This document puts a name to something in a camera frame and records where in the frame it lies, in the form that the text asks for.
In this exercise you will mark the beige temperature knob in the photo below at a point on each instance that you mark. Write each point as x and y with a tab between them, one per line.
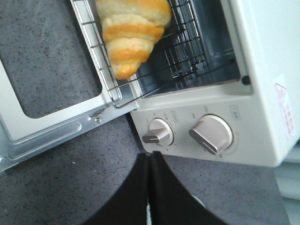
213	133

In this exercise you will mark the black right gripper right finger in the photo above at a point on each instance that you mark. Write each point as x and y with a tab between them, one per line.
170	202

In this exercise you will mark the white Toshiba toaster oven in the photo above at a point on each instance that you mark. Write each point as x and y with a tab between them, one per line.
262	108

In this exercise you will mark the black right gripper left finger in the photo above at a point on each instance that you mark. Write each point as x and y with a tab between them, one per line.
128	205

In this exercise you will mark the orange striped croissant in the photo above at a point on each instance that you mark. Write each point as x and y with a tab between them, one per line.
130	29

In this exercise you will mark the metal wire oven rack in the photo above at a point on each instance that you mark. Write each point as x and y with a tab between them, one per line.
194	51

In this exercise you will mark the white glass oven door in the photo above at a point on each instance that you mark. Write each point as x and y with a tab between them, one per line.
55	77

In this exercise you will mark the beige timer knob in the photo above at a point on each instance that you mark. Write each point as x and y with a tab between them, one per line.
159	132

